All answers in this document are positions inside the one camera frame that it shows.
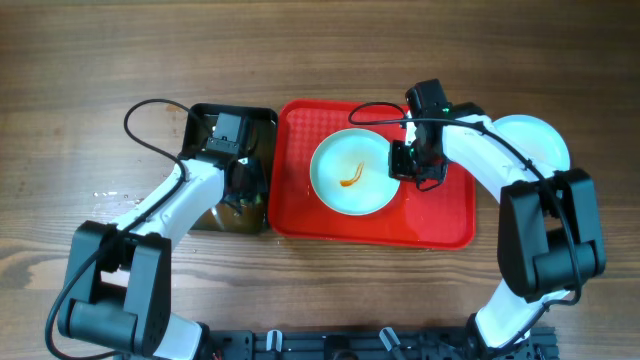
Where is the white plate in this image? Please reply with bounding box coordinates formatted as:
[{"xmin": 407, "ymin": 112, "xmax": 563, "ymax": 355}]
[
  {"xmin": 309, "ymin": 128, "xmax": 400, "ymax": 216},
  {"xmin": 493, "ymin": 114, "xmax": 571, "ymax": 171}
]

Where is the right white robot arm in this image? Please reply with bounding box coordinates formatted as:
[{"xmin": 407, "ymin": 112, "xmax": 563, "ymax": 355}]
[{"xmin": 392, "ymin": 100, "xmax": 606, "ymax": 359}]

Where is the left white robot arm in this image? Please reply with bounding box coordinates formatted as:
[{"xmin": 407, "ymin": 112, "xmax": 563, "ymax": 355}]
[{"xmin": 45, "ymin": 158, "xmax": 268, "ymax": 359}]

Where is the black water basin tray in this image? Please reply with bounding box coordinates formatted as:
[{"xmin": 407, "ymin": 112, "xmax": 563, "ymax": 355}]
[{"xmin": 179, "ymin": 103, "xmax": 278, "ymax": 234}]

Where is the red plastic tray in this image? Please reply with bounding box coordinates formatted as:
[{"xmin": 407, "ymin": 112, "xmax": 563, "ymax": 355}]
[{"xmin": 267, "ymin": 99, "xmax": 476, "ymax": 250}]

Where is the right black cable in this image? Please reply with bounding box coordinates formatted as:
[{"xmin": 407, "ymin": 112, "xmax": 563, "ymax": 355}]
[{"xmin": 347, "ymin": 101, "xmax": 584, "ymax": 360}]

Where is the black cable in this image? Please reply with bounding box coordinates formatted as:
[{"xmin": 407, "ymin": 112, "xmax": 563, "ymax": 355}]
[
  {"xmin": 347, "ymin": 101, "xmax": 584, "ymax": 360},
  {"xmin": 43, "ymin": 98, "xmax": 216, "ymax": 360}
]

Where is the left black cable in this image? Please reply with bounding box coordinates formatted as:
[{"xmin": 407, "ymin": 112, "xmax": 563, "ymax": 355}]
[{"xmin": 43, "ymin": 98, "xmax": 216, "ymax": 360}]

